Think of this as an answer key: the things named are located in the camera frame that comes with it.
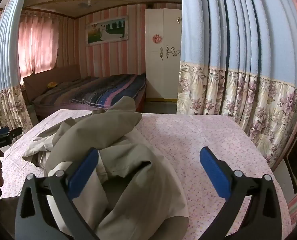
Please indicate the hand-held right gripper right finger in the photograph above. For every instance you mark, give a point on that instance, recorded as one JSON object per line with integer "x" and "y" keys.
{"x": 214, "y": 175}

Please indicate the white wardrobe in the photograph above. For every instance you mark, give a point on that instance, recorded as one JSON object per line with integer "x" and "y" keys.
{"x": 163, "y": 75}

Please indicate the olive jacket with white lining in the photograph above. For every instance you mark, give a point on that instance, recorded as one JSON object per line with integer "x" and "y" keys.
{"x": 128, "y": 155}

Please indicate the yellow plush toy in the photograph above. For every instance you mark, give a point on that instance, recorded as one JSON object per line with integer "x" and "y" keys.
{"x": 52, "y": 84}

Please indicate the striped blue pink blanket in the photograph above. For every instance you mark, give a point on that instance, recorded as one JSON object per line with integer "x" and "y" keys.
{"x": 108, "y": 90}

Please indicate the wide blue floral curtain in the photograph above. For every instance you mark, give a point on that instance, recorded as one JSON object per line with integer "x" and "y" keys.
{"x": 238, "y": 42}

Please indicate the pink window curtain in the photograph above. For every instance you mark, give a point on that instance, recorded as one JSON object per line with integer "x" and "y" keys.
{"x": 38, "y": 42}

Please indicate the pink flower decoration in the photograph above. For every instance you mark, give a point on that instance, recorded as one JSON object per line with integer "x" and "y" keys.
{"x": 157, "y": 39}

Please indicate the framed wall picture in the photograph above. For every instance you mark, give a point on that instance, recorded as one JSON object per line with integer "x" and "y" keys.
{"x": 106, "y": 31}

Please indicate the narrow blue floral curtain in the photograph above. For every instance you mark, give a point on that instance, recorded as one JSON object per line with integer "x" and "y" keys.
{"x": 3, "y": 55}

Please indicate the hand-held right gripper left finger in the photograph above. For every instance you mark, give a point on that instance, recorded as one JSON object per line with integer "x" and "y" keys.
{"x": 84, "y": 172}

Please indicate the ceiling fan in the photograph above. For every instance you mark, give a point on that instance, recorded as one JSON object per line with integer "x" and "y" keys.
{"x": 87, "y": 2}

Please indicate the bed with brown headboard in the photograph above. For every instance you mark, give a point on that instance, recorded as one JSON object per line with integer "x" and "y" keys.
{"x": 53, "y": 73}

